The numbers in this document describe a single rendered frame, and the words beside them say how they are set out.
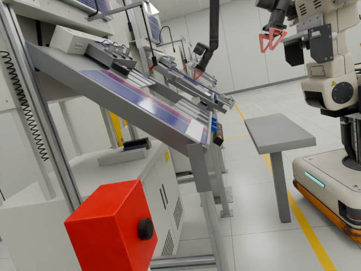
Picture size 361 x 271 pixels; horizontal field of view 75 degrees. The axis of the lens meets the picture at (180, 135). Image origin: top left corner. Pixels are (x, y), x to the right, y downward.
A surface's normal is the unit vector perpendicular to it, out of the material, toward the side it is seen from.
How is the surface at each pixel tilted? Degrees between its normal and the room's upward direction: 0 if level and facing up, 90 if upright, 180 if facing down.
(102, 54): 90
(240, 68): 90
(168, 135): 90
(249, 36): 90
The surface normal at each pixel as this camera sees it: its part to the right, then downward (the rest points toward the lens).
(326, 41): 0.01, 0.23
